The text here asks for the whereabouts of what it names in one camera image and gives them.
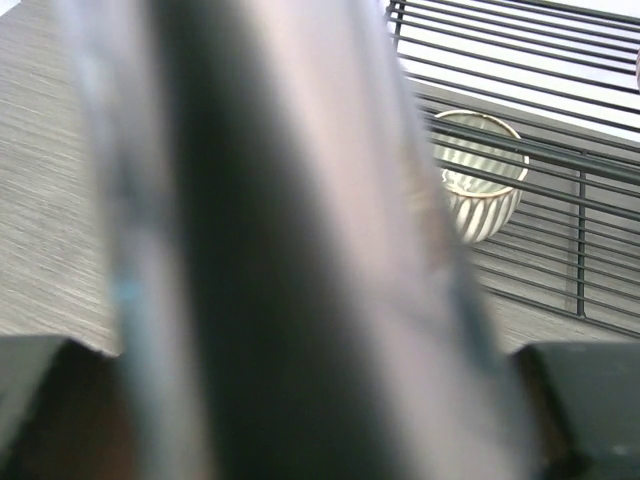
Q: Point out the black wire rack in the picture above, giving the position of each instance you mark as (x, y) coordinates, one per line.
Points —
(557, 81)

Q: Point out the stainless steel tongs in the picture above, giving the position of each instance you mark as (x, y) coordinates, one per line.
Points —
(293, 298)

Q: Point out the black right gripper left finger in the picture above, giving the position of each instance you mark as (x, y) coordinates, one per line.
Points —
(63, 413)

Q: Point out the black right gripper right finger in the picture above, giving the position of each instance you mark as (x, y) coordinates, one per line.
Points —
(585, 400)

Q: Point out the striped ceramic cup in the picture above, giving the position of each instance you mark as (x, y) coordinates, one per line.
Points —
(481, 207)

